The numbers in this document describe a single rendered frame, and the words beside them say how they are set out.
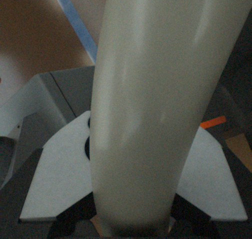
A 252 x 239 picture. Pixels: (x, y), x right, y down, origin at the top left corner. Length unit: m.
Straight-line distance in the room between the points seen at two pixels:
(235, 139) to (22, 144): 1.13
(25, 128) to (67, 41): 1.09
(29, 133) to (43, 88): 0.15
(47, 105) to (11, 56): 1.48
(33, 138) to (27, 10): 1.45
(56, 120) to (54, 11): 1.21
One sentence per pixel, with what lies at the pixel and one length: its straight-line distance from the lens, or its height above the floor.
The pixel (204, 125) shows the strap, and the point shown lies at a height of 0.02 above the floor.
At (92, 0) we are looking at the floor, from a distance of 1.55.
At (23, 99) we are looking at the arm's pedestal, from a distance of 0.73.
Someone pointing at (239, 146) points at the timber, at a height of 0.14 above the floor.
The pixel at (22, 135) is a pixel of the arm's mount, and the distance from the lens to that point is 0.63.
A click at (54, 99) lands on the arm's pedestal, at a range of 0.64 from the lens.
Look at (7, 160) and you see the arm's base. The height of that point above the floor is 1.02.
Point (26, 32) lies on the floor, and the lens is 1.94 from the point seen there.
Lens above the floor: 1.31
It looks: 64 degrees down
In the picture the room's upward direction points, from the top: 131 degrees counter-clockwise
